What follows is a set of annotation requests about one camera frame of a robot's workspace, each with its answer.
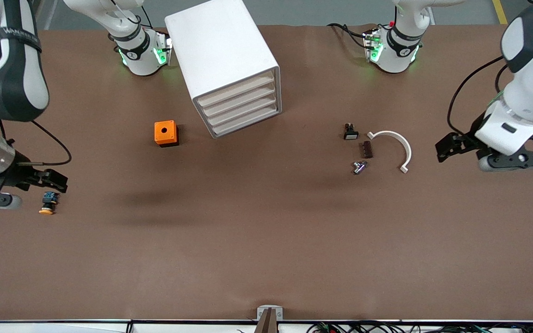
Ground grey metal bracket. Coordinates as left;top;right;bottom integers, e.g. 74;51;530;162
257;305;283;321

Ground black cable bundle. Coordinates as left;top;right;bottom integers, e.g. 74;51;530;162
306;321;533;333

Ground brown post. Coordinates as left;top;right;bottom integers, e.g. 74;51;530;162
254;308;278;333

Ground orange capped push button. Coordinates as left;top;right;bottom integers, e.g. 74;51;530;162
38;191;60;216

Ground black base cable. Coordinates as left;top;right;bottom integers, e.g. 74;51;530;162
327;23;370;49

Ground orange box with hole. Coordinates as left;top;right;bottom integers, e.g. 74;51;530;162
154;120;179;148

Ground brown table cover sheet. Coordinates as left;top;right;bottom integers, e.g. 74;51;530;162
0;24;533;322

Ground white curved plastic arc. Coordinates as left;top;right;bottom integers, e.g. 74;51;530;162
367;130;413;174

